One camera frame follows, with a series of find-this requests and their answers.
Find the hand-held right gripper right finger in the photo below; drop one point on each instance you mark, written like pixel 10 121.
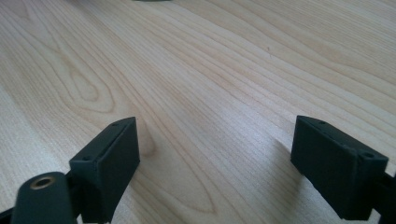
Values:
pixel 336 168

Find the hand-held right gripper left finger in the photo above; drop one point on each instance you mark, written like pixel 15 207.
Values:
pixel 106 168

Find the green round bin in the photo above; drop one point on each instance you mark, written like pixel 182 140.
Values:
pixel 152 0

